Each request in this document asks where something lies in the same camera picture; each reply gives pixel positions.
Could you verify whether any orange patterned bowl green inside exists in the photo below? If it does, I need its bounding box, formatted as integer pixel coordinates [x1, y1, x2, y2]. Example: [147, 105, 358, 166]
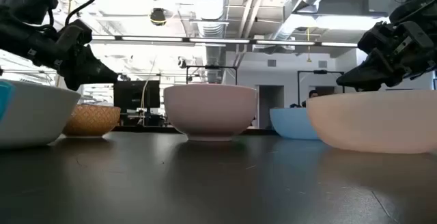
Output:
[63, 104, 122, 137]

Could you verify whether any white hanging cable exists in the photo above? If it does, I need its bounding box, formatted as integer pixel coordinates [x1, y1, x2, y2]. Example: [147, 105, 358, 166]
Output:
[137, 58, 157, 126]

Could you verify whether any seated person in white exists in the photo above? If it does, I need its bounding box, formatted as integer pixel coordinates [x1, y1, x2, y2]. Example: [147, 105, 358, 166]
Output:
[297, 69, 346, 107]

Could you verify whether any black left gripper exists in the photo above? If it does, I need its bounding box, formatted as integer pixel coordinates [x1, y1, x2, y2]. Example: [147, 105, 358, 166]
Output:
[0, 7, 119, 92]

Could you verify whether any black ceiling dome device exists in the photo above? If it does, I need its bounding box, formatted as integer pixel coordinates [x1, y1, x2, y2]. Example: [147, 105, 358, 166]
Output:
[150, 8, 167, 27]

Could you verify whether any black station frame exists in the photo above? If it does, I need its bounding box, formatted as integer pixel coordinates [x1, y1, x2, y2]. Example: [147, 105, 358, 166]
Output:
[186, 65, 238, 85]

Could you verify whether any black monitor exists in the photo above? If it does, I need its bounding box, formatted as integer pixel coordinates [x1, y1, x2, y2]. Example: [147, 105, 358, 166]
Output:
[113, 79, 160, 114]

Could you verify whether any yellow hanging cord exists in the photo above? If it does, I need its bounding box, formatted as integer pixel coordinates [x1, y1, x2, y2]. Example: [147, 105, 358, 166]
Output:
[306, 27, 313, 64]

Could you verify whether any white bowl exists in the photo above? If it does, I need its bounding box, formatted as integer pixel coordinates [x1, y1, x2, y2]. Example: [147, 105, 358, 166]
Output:
[0, 79, 82, 149]

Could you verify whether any large peach bowl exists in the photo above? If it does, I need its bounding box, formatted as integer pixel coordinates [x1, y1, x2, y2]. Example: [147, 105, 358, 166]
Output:
[306, 89, 437, 155]

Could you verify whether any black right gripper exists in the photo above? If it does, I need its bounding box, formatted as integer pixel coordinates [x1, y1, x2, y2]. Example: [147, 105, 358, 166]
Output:
[336, 20, 437, 92]

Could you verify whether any pale pink bowl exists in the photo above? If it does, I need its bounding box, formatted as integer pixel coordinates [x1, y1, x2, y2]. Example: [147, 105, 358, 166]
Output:
[163, 83, 258, 142]

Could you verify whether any light blue bowl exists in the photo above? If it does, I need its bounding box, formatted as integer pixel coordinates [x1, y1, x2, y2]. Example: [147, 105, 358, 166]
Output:
[269, 107, 320, 140]

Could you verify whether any black table frame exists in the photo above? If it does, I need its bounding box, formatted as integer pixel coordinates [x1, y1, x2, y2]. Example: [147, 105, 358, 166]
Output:
[112, 124, 274, 136]

